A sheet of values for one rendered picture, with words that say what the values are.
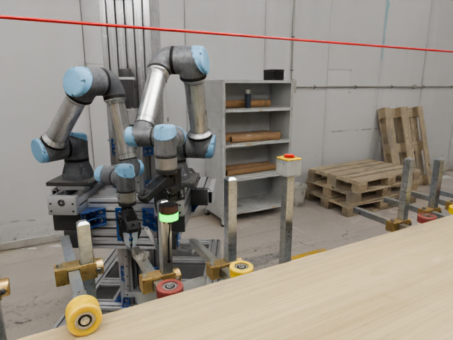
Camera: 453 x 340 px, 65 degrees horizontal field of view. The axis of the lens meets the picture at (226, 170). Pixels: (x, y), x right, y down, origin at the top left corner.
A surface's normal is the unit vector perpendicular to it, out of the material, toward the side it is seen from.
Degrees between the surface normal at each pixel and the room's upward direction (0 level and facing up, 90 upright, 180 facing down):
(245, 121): 90
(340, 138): 90
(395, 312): 0
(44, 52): 90
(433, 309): 0
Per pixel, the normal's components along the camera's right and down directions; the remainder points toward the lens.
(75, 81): -0.43, 0.11
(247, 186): 0.47, 0.20
